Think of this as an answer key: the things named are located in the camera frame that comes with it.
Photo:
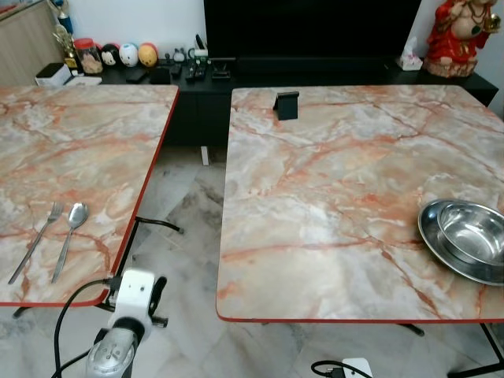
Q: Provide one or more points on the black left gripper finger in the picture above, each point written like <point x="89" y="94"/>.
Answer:
<point x="157" y="295"/>

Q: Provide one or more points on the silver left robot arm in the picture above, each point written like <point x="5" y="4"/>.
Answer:
<point x="110" y="354"/>

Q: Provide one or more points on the silver metal spoon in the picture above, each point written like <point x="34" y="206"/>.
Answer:
<point x="77" y="215"/>

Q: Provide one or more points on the silver metal fork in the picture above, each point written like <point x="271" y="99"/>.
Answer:
<point x="35" y="240"/>

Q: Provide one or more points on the marble pattern folding table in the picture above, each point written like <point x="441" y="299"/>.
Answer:
<point x="71" y="157"/>
<point x="331" y="205"/>

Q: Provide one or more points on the stainless steel plate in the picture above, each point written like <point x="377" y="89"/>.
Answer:
<point x="429" y="236"/>

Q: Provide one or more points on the black phone stand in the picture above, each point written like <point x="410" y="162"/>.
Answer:
<point x="286" y="105"/>

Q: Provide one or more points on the orange egg shaped figure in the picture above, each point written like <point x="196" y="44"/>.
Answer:
<point x="148" y="55"/>

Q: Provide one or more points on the grey totoro figurine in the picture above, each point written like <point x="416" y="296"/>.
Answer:
<point x="179" y="55"/>

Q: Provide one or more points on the white egg shaped figure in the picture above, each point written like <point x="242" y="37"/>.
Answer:
<point x="129" y="55"/>

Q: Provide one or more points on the small white box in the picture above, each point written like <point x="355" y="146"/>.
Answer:
<point x="52" y="75"/>

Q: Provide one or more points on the black egg shaped figure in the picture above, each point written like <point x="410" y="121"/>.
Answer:
<point x="110" y="55"/>

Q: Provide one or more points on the green and white mug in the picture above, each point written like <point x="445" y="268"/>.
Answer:
<point x="198" y="53"/>

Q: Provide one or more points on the red lid glass jar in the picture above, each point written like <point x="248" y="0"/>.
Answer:
<point x="88" y="57"/>

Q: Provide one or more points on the gold trophy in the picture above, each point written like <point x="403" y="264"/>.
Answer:
<point x="65" y="39"/>

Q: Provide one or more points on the light wooden cabinet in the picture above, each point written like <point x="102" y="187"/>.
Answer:
<point x="24" y="39"/>

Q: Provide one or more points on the red laughing buddha statue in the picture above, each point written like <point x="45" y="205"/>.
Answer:
<point x="457" y="43"/>

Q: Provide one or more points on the black television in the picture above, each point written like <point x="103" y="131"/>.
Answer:
<point x="315" y="27"/>

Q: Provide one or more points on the white tissue box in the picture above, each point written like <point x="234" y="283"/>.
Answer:
<point x="411" y="59"/>

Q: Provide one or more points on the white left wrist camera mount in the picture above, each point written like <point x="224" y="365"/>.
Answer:
<point x="135" y="295"/>

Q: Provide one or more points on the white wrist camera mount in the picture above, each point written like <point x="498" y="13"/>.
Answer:
<point x="357" y="368"/>
<point x="135" y="295"/>

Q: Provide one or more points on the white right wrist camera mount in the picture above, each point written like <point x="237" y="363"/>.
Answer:
<point x="357" y="368"/>

